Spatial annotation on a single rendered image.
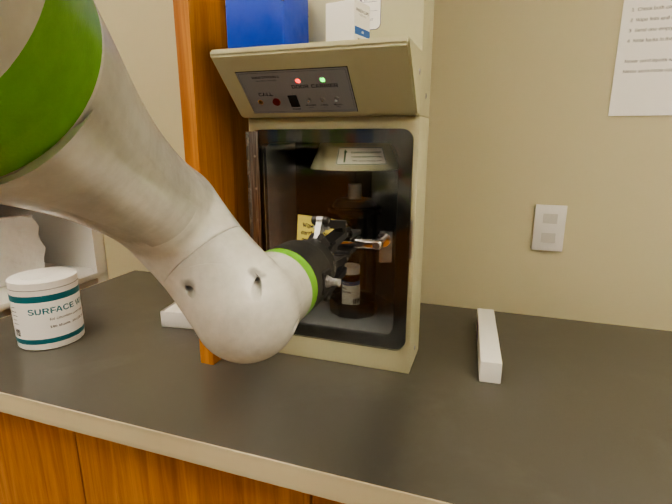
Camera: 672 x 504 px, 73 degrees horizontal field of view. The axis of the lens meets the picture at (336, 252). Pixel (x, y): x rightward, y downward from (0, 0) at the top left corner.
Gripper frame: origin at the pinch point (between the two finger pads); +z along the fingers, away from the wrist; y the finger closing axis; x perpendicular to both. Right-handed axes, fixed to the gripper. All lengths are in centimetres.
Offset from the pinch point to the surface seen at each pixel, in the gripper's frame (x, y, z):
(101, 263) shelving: 105, -25, 46
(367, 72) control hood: -4.1, 26.9, -3.7
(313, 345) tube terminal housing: 8.5, -23.1, 4.7
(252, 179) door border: 20.1, 9.8, 3.5
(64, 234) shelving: 122, -16, 47
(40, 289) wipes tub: 63, -13, -10
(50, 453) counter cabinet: 50, -39, -22
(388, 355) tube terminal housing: -6.8, -22.8, 4.7
